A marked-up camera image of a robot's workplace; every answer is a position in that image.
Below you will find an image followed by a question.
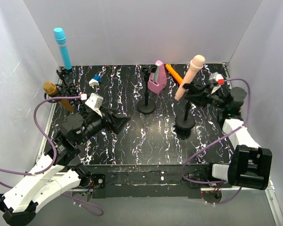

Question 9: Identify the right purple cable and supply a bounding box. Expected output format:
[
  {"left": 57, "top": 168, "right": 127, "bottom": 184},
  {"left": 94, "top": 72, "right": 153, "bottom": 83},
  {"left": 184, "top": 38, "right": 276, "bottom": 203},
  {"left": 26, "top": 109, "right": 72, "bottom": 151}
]
[{"left": 181, "top": 78, "right": 251, "bottom": 204}]

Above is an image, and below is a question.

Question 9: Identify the round base shock-mount stand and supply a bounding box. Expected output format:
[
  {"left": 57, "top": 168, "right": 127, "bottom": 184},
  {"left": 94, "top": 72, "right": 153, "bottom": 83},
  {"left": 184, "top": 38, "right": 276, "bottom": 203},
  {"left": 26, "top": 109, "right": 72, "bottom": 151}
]
[{"left": 137, "top": 65, "right": 157, "bottom": 115}]

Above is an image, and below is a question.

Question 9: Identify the gold microphone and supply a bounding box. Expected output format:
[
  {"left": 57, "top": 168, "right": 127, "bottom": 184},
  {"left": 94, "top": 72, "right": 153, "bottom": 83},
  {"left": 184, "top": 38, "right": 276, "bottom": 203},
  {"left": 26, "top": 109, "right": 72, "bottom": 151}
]
[{"left": 43, "top": 81, "right": 74, "bottom": 113}]

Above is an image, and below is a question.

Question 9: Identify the purple cable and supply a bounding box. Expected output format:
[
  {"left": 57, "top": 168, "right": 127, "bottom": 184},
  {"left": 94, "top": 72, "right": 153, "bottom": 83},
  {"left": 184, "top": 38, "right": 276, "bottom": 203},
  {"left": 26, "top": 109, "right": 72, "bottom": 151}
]
[
  {"left": 0, "top": 93, "right": 104, "bottom": 217},
  {"left": 181, "top": 78, "right": 251, "bottom": 204}
]

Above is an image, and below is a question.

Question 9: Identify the beige microphone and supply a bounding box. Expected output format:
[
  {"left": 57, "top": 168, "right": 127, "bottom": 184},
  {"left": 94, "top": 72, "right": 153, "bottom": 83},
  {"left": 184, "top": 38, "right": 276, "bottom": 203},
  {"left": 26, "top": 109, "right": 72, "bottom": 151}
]
[{"left": 175, "top": 55, "right": 205, "bottom": 100}]

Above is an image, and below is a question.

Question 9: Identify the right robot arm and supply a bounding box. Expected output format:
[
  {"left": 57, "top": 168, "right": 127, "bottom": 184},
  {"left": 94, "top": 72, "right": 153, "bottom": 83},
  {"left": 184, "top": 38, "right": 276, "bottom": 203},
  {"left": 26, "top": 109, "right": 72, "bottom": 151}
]
[{"left": 184, "top": 83, "right": 272, "bottom": 190}]

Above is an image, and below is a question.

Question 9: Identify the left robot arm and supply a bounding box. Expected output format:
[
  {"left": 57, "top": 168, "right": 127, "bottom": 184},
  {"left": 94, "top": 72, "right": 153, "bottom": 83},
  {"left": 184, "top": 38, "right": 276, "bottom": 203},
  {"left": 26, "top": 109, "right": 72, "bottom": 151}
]
[{"left": 0, "top": 107, "right": 130, "bottom": 226}]

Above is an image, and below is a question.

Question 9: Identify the white blue small microphone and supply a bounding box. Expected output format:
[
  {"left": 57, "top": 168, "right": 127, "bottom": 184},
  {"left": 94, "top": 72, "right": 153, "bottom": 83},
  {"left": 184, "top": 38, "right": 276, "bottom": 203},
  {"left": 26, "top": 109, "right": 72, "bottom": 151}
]
[{"left": 89, "top": 75, "right": 101, "bottom": 88}]

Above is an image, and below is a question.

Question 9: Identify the pink microphone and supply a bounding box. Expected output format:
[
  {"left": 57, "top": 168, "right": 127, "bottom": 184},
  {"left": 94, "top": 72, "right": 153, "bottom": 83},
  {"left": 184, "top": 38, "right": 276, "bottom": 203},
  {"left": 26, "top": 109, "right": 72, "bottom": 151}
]
[{"left": 148, "top": 60, "right": 166, "bottom": 94}]

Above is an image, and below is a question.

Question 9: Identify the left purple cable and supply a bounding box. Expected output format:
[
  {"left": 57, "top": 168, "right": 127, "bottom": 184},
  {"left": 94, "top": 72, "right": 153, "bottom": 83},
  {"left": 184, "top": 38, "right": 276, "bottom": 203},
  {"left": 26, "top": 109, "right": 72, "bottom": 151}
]
[{"left": 0, "top": 93, "right": 104, "bottom": 217}]

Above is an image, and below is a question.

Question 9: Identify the orange microphone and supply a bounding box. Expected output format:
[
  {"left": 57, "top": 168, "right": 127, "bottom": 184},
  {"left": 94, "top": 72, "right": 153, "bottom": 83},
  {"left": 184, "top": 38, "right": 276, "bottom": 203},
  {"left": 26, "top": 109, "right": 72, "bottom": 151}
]
[{"left": 166, "top": 64, "right": 183, "bottom": 85}]

